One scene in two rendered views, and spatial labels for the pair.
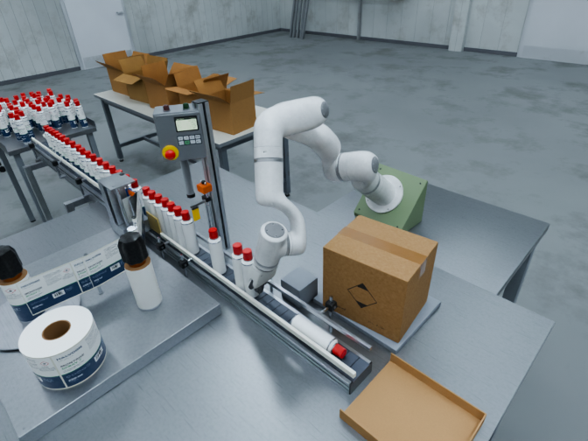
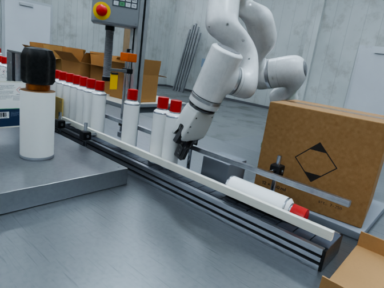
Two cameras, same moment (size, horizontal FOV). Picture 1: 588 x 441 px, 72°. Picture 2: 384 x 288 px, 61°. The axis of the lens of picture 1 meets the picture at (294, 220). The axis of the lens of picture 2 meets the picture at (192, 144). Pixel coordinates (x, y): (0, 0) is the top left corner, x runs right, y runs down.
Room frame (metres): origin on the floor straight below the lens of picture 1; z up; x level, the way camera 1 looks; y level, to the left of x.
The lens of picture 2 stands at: (0.18, 0.21, 1.20)
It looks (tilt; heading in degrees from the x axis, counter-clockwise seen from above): 14 degrees down; 354
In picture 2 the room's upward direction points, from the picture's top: 8 degrees clockwise
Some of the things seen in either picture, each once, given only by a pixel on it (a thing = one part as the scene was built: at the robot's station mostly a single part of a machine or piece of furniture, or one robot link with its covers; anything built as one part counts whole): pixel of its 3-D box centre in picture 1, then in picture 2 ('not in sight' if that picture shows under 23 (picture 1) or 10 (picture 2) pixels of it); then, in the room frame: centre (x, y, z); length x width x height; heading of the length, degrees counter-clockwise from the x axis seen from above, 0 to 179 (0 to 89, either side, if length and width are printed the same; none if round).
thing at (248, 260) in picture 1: (249, 273); (172, 134); (1.11, 0.17, 0.98); 0.05 x 0.05 x 0.20
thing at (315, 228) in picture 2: (237, 290); (151, 157); (1.11, 0.22, 0.90); 1.07 x 0.01 x 0.02; 44
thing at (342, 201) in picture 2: (251, 269); (170, 139); (1.16, 0.17, 0.95); 1.07 x 0.01 x 0.01; 44
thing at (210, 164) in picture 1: (213, 182); (136, 62); (1.48, 0.32, 1.16); 0.04 x 0.04 x 0.67; 44
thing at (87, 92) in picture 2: (181, 227); (90, 106); (1.42, 0.48, 0.98); 0.05 x 0.05 x 0.20
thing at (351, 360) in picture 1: (202, 262); (105, 145); (1.34, 0.40, 0.86); 1.65 x 0.08 x 0.04; 44
